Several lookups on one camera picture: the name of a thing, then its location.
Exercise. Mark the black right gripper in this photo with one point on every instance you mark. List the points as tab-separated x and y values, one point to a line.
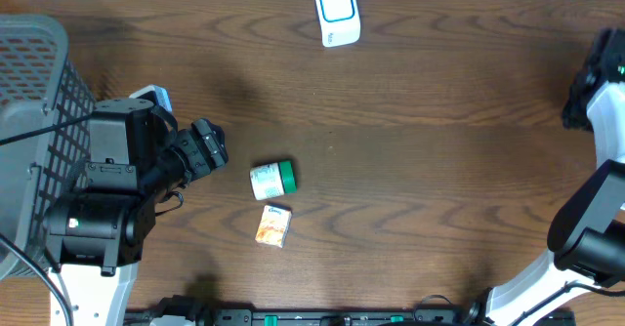
572	113

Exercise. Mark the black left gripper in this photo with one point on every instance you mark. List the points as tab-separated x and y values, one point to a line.
192	160

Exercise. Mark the green lid jar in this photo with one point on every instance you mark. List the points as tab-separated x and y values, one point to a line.
273	180

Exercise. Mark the orange tissue pack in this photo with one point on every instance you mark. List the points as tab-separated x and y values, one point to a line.
273	226

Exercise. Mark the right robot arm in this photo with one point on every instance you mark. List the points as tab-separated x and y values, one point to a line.
585	242

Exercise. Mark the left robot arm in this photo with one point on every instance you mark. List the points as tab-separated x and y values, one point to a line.
138	158

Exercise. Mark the grey plastic basket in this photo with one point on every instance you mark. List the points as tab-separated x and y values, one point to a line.
43	99

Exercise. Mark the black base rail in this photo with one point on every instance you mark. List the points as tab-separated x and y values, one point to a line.
180	310

